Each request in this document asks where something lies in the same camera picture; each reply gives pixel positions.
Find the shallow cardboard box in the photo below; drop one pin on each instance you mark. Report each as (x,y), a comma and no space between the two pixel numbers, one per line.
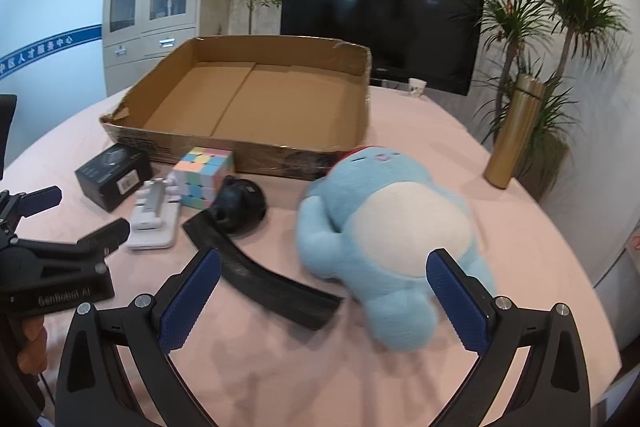
(275,102)

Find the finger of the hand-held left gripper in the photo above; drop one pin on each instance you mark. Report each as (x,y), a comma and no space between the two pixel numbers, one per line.
(100,236)
(40,198)

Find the pastel puzzle cube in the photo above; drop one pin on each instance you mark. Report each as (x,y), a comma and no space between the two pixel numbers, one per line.
(202,172)

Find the black domed object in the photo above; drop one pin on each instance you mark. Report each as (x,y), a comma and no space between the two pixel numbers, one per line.
(240,207)

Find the brass cylinder post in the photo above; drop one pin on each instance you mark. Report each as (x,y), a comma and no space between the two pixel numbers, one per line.
(510,137)

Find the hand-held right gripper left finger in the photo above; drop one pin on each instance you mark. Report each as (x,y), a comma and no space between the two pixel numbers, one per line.
(192,302)

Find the pink tablecloth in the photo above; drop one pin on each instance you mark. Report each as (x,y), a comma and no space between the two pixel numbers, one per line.
(300,367)

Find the white paper cup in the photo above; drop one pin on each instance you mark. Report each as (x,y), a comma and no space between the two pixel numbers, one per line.
(416,88)

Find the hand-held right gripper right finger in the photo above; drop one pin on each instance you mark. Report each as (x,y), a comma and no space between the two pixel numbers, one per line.
(450,297)

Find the small black product box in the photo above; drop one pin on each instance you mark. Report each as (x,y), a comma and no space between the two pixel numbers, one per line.
(107,174)

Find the white folding phone stand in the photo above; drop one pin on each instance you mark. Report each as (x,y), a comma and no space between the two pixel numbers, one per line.
(150,227)

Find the black curved strip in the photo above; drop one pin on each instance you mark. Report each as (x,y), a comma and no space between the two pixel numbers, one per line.
(260,277)

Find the blue plush toy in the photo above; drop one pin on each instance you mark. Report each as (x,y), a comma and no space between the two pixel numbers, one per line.
(410,222)

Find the person's left hand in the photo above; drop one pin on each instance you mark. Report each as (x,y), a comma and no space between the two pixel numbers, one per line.
(35,342)

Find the black flat-screen television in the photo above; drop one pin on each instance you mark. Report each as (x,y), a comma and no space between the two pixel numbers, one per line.
(375,7)

